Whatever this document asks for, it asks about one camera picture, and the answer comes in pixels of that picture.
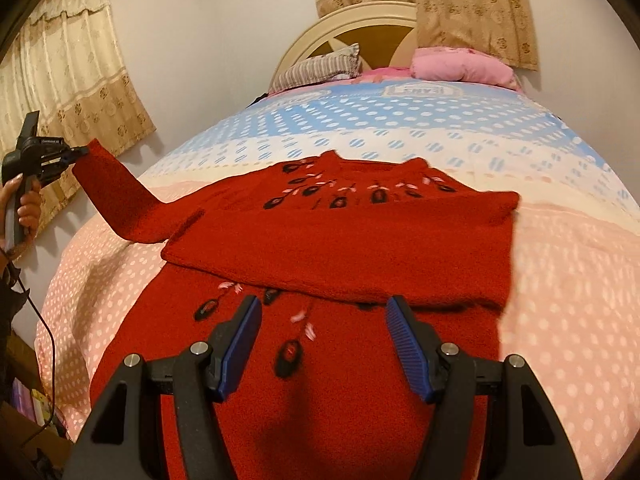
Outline red knitted sweater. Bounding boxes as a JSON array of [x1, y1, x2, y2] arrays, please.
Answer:
[[73, 143, 520, 479]]

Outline dark jacket sleeve forearm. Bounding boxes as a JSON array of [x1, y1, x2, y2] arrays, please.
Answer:
[[0, 250, 27, 402]]

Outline person's left hand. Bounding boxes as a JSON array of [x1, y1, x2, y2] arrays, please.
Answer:
[[1, 174, 42, 260]]

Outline books on low shelf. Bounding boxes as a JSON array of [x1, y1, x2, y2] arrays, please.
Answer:
[[11, 378, 66, 438]]

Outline beige curtain at left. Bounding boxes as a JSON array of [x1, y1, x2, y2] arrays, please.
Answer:
[[0, 0, 158, 261]]

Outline polka dot bed sheet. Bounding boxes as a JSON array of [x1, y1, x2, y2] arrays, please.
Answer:
[[42, 78, 639, 479]]

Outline striped pillow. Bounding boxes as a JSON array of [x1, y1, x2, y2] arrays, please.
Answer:
[[269, 44, 361, 94]]

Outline pink folded blanket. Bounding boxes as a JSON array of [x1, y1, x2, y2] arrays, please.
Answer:
[[352, 47, 523, 93]]

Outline cream wooden headboard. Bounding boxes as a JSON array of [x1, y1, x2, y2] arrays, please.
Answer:
[[270, 1, 418, 84]]

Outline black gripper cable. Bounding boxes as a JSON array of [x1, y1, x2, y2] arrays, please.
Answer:
[[14, 276, 58, 449]]

